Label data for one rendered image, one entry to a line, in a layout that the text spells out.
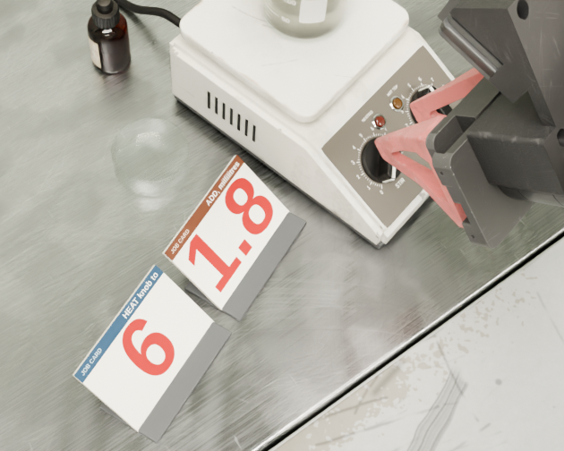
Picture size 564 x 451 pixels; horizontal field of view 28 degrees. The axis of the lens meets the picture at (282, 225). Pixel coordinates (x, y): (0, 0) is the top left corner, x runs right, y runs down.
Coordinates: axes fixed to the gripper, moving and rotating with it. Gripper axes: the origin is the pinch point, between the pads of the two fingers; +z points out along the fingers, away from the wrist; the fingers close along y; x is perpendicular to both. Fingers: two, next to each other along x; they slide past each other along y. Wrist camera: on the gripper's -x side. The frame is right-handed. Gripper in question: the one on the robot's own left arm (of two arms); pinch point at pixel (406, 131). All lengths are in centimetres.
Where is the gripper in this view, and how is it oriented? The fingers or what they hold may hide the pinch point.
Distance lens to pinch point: 68.5
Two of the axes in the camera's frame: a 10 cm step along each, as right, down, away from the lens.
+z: -6.2, -1.6, 7.7
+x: 4.5, 7.4, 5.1
